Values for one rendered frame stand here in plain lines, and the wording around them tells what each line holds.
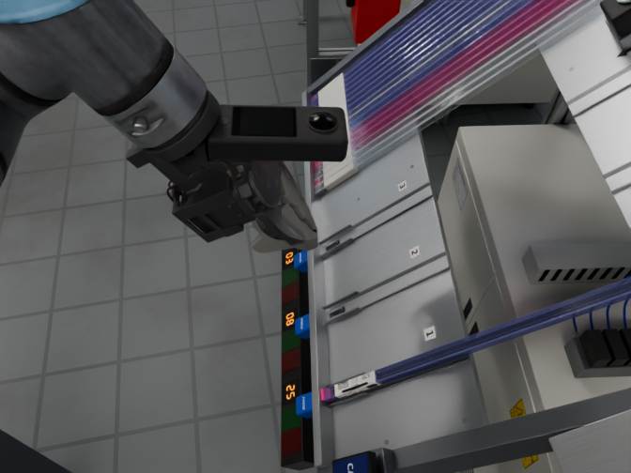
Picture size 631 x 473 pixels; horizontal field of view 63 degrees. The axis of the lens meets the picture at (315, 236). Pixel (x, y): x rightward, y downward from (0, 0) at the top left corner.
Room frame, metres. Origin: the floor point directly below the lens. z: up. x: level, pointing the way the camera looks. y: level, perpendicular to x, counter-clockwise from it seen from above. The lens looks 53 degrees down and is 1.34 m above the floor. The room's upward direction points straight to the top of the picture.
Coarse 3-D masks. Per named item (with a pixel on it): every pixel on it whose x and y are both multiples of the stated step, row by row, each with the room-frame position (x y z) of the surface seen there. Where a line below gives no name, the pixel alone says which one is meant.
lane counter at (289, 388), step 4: (292, 380) 0.26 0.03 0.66; (296, 380) 0.26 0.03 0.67; (284, 384) 0.26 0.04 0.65; (288, 384) 0.26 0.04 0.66; (292, 384) 0.26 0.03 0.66; (296, 384) 0.26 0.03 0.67; (284, 388) 0.26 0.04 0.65; (288, 388) 0.25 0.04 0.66; (292, 388) 0.25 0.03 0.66; (296, 388) 0.25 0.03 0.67; (284, 392) 0.25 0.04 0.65; (288, 392) 0.25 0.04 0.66; (292, 392) 0.25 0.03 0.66; (296, 392) 0.24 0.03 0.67; (284, 396) 0.25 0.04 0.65; (288, 396) 0.24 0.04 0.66; (292, 396) 0.24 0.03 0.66; (296, 396) 0.24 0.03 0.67; (284, 400) 0.24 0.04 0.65; (288, 400) 0.24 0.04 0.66; (292, 400) 0.24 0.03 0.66; (284, 404) 0.23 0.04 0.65
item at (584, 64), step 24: (600, 24) 0.54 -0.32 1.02; (552, 48) 0.55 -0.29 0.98; (576, 48) 0.53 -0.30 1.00; (600, 48) 0.51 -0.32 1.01; (552, 72) 0.51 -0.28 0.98; (576, 72) 0.49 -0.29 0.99; (600, 72) 0.48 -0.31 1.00; (624, 72) 0.46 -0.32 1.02; (576, 96) 0.46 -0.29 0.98; (600, 96) 0.45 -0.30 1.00; (624, 96) 0.43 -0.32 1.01; (576, 120) 0.43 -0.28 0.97; (600, 120) 0.42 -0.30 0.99; (624, 120) 0.40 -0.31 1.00; (600, 144) 0.39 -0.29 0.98; (624, 144) 0.37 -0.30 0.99; (600, 168) 0.36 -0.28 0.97; (624, 168) 0.35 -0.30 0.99; (624, 192) 0.32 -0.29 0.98; (624, 216) 0.30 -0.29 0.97
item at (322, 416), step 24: (312, 96) 0.79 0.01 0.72; (312, 168) 0.60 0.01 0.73; (312, 192) 0.54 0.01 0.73; (312, 216) 0.49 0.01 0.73; (312, 264) 0.41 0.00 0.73; (312, 288) 0.37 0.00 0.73; (312, 312) 0.33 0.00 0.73; (312, 336) 0.30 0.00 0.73; (312, 360) 0.26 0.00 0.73; (312, 384) 0.23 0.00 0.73
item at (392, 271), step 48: (336, 192) 0.53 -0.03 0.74; (384, 192) 0.48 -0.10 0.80; (432, 192) 0.44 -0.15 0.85; (384, 240) 0.40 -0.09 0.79; (432, 240) 0.37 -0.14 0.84; (336, 288) 0.37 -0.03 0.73; (384, 288) 0.33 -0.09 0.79; (432, 288) 0.31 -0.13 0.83; (336, 336) 0.30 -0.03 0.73; (384, 336) 0.27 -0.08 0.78; (432, 336) 0.25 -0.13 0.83; (336, 384) 0.23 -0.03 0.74; (384, 384) 0.21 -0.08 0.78; (432, 384) 0.20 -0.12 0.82; (336, 432) 0.18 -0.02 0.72; (384, 432) 0.16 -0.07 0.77; (432, 432) 0.15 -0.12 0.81
